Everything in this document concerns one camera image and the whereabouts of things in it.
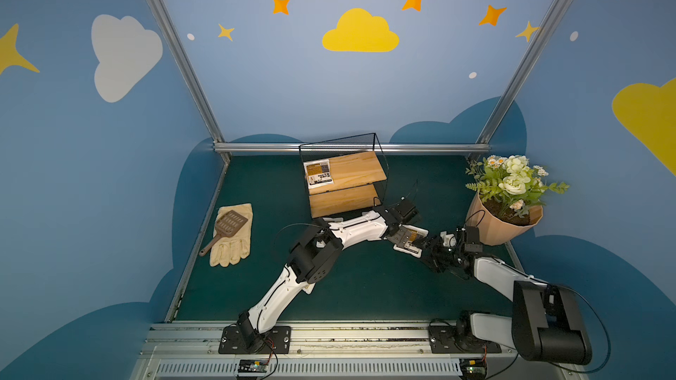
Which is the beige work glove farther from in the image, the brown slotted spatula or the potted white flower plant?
the potted white flower plant

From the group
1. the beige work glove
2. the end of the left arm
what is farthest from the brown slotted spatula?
the end of the left arm

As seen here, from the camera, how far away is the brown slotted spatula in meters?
0.95

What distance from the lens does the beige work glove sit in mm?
906
